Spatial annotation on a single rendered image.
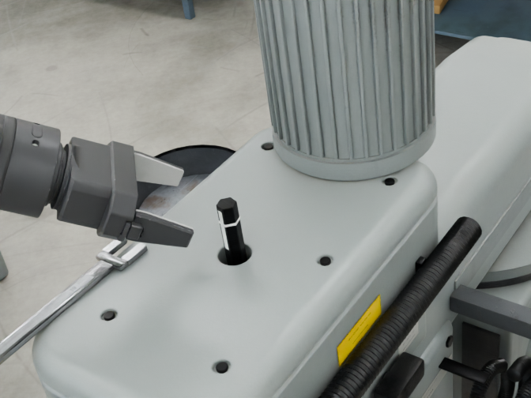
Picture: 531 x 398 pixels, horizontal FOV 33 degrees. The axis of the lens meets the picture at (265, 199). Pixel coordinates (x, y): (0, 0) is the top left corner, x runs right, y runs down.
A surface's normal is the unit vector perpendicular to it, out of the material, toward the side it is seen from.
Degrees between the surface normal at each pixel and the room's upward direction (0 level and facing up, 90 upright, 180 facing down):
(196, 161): 86
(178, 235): 90
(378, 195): 0
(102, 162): 30
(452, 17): 0
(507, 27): 0
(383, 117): 90
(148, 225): 90
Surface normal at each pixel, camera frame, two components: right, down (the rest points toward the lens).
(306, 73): -0.53, 0.56
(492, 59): -0.04, -0.87
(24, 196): 0.15, 0.60
